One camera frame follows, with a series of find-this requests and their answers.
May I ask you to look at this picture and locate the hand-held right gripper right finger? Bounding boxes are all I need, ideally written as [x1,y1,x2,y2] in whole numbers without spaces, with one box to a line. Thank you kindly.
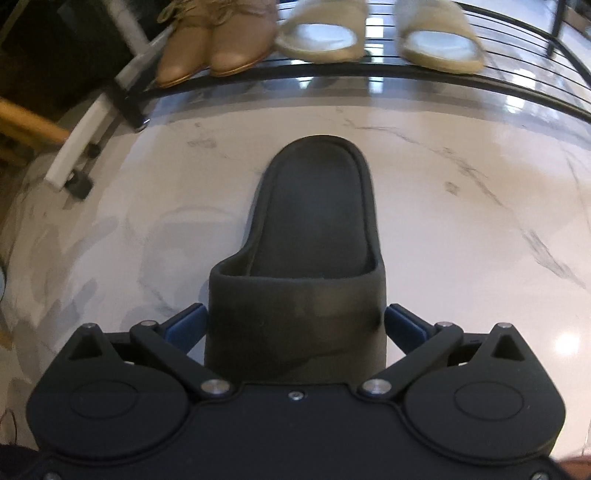
[359,303,526,400]

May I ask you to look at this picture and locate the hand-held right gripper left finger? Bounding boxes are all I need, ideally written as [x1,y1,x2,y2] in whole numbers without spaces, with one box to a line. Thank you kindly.
[68,303,232,401]

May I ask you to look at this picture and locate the black slide slipper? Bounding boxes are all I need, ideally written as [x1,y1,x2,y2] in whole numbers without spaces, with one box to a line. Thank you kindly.
[203,135,387,384]

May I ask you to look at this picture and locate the black metal shoe rack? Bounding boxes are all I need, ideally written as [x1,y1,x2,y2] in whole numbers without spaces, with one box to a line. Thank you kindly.
[111,0,591,139]

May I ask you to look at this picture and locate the white bar with black clamps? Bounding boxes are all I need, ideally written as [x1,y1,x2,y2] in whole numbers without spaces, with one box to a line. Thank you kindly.
[45,46,155,200]

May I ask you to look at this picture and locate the wooden stick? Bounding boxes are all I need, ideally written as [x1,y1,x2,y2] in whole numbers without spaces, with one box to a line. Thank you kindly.
[0,99,72,145]

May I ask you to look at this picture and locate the beige foam slide slipper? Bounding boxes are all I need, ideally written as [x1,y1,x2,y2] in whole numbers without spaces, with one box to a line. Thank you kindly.
[394,0,486,75]
[276,0,370,64]

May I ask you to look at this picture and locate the tan lace-up ankle boot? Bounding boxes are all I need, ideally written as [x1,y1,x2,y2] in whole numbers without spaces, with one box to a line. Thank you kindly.
[205,0,279,77]
[154,0,214,88]

